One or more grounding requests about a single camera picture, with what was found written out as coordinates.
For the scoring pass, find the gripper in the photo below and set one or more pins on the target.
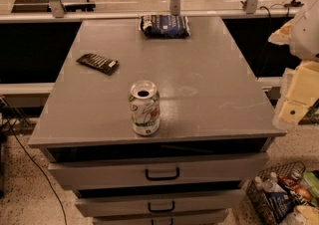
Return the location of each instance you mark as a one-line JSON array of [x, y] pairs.
[[308, 38]]

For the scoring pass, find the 7up soda can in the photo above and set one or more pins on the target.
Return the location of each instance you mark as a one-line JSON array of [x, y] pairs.
[[144, 100]]

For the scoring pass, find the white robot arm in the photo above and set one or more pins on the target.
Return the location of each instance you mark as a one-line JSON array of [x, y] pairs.
[[301, 34]]

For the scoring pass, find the black rxbar chocolate bar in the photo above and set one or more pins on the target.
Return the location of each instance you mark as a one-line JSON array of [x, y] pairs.
[[102, 64]]

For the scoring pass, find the green package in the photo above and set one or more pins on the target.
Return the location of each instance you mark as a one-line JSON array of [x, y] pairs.
[[310, 182]]

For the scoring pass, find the clear plastic water bottle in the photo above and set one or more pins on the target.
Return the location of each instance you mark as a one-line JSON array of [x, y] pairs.
[[270, 184]]

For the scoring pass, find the grey drawer cabinet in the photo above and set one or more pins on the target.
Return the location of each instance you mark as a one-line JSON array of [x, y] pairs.
[[210, 103]]

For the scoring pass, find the red orange snack bag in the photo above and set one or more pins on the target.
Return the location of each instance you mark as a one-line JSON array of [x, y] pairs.
[[293, 185]]

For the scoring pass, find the dark blue snack bag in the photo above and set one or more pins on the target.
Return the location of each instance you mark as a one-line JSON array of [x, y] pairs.
[[281, 204]]

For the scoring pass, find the yellow snack bag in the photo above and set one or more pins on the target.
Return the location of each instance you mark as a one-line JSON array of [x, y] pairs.
[[311, 214]]

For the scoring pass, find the dark blue chip bag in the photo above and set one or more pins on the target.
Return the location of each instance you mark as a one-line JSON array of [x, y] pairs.
[[165, 26]]

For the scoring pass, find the top drawer with handle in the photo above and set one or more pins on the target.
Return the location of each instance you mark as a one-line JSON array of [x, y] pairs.
[[102, 174]]

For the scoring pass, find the drawer with handle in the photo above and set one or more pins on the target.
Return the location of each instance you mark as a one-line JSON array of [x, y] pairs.
[[159, 203], [200, 218], [102, 174]]

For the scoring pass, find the wire basket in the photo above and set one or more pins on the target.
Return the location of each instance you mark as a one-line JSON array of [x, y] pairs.
[[258, 198]]

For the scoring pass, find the middle drawer with handle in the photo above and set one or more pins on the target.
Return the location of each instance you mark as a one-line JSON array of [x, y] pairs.
[[159, 203]]

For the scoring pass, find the bottom drawer with handle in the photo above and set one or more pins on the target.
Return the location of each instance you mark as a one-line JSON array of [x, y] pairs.
[[200, 218]]

